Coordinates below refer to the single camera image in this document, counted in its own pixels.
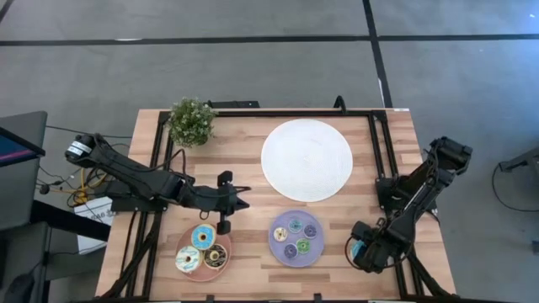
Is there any computer monitor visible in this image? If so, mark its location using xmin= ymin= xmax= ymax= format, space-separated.
xmin=0 ymin=125 xmax=46 ymax=168

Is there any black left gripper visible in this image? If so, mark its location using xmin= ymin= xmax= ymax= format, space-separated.
xmin=191 ymin=170 xmax=253 ymax=235

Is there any purple plate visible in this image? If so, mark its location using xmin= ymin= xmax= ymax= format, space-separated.
xmin=268 ymin=209 xmax=325 ymax=268

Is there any black box at table edge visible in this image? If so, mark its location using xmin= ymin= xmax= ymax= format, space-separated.
xmin=207 ymin=99 xmax=261 ymax=109

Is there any black desk beam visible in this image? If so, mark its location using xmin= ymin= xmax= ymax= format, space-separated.
xmin=31 ymin=199 xmax=111 ymax=242

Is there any yellow cable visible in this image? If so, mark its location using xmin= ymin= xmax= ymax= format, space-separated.
xmin=67 ymin=155 xmax=111 ymax=207

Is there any black cable bundle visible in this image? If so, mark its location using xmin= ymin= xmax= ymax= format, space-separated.
xmin=36 ymin=124 xmax=140 ymax=210

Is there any large white blue-drizzled donut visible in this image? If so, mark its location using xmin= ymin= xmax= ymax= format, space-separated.
xmin=174 ymin=245 xmax=203 ymax=274

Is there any potted plant black pot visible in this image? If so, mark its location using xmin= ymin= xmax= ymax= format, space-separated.
xmin=167 ymin=96 xmax=218 ymax=148

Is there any white woven round placemat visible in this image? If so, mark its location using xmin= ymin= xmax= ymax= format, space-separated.
xmin=260 ymin=118 xmax=354 ymax=204

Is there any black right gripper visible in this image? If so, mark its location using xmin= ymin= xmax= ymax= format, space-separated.
xmin=347 ymin=218 xmax=408 ymax=274

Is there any pink plate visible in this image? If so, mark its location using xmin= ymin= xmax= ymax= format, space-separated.
xmin=175 ymin=229 xmax=232 ymax=283

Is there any black stand leg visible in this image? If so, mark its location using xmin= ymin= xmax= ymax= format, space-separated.
xmin=499 ymin=145 xmax=539 ymax=173

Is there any white printed box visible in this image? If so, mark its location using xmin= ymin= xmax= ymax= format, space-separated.
xmin=74 ymin=196 xmax=115 ymax=254

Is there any large chocolate iced donut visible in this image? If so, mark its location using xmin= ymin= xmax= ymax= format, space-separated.
xmin=202 ymin=242 xmax=229 ymax=270

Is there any black metal table frame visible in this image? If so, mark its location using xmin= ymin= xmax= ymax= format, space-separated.
xmin=99 ymin=108 xmax=460 ymax=303

